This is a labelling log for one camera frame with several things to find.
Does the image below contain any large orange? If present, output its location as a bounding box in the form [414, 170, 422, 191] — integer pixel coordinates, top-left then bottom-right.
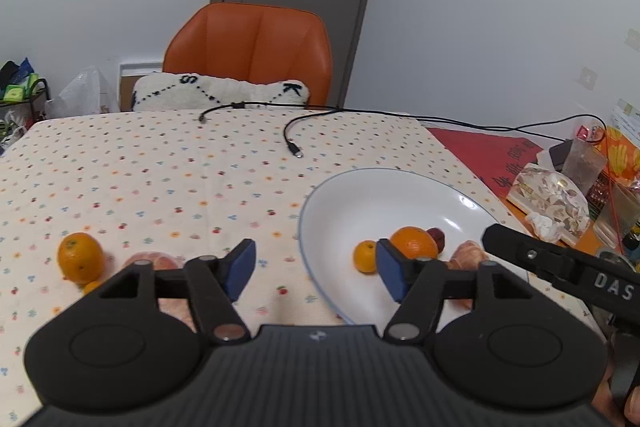
[390, 227, 439, 259]
[56, 232, 105, 285]

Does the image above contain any person right hand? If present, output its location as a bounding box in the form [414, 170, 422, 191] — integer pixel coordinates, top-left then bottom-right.
[592, 333, 639, 426]

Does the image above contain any red cherry fruit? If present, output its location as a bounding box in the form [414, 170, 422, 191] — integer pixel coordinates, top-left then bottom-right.
[426, 228, 446, 254]

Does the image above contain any peeled orange segment in plate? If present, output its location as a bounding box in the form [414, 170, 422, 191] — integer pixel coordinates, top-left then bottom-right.
[444, 239, 490, 312]

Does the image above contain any small kumquat in plate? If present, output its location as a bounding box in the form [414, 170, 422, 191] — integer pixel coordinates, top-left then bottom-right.
[352, 241, 376, 274]

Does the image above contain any crumpled white tissue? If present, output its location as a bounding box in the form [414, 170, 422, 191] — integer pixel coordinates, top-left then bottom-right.
[525, 212, 561, 243]

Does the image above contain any white ceramic plate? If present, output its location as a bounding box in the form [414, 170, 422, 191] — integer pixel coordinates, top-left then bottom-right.
[296, 167, 531, 327]

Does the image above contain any floral tissue pack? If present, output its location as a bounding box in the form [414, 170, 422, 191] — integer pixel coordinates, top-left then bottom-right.
[506, 164, 590, 246]

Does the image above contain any small mandarin orange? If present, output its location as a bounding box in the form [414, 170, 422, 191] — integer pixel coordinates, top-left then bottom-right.
[82, 281, 102, 295]

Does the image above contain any clear drinking glass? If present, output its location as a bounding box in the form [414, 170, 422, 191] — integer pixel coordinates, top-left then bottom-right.
[561, 138, 606, 195]

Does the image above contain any red paper mat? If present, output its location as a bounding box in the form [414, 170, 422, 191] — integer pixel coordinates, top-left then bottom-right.
[430, 128, 542, 198]

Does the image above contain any floral tablecloth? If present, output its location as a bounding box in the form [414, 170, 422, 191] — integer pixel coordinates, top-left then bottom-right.
[1, 108, 518, 426]

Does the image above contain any white fluffy cushion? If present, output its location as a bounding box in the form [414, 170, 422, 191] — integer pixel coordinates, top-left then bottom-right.
[131, 72, 310, 112]

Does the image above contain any translucent plastic bag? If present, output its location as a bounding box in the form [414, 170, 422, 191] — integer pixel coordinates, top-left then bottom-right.
[44, 66, 119, 119]

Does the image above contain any orange leather chair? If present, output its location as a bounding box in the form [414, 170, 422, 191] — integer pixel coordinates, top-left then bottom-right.
[162, 2, 333, 105]

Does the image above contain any black metal shelf rack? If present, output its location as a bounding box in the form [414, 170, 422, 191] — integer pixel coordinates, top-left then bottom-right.
[1, 77, 51, 129]

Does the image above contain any black usb cable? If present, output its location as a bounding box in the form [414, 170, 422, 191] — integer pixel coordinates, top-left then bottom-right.
[197, 100, 609, 160]

